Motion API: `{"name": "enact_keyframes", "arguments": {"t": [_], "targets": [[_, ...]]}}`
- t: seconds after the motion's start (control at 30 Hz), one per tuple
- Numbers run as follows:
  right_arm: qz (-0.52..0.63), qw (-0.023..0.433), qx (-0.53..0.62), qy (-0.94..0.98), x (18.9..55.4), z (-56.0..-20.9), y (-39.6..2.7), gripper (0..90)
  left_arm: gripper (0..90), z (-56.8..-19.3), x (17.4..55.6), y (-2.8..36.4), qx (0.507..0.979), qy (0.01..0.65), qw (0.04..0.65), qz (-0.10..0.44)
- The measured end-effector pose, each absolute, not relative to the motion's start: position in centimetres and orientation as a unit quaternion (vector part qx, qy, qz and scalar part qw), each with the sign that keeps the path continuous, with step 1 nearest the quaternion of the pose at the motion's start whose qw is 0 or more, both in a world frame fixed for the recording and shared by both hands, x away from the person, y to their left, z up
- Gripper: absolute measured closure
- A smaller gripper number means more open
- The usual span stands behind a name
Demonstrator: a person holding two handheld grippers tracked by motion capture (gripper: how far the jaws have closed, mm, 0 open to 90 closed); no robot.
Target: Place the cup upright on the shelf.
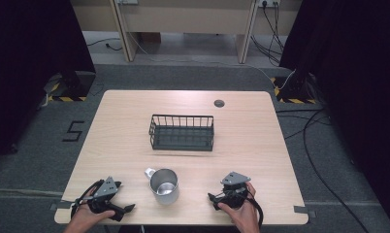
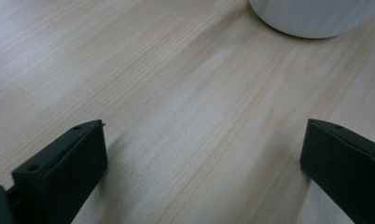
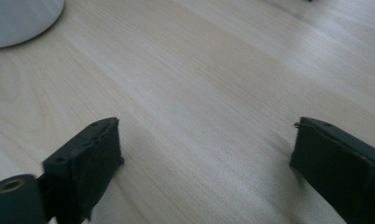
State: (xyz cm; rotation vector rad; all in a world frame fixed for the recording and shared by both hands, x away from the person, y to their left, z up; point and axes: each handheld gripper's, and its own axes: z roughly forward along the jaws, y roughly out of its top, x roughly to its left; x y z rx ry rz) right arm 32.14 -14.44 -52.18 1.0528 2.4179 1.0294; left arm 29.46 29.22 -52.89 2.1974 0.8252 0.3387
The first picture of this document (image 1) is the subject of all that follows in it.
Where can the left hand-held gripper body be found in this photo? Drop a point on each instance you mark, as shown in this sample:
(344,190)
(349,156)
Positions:
(106,189)

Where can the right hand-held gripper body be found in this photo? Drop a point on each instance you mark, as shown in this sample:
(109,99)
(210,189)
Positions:
(233,191)

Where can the person's right hand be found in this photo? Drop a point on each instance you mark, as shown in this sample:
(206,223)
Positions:
(243,215)

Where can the person's left hand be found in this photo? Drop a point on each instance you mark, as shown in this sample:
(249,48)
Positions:
(86,217)

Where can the silver metal mug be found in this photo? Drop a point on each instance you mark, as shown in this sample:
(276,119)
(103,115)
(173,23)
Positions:
(164,186)

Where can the grey tape strip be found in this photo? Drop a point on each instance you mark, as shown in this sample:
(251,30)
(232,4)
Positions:
(304,211)
(61,205)

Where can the stand base with hazard tape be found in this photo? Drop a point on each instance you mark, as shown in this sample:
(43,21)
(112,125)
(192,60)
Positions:
(70,85)
(295,90)

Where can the black curtain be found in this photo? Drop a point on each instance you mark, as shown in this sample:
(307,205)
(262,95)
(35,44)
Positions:
(354,97)
(28,71)

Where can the beige desk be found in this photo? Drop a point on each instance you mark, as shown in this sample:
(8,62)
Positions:
(186,19)

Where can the white power strip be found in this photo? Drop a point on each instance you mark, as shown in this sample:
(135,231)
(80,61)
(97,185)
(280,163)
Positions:
(127,1)

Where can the white wall socket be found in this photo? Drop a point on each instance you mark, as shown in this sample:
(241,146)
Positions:
(269,2)

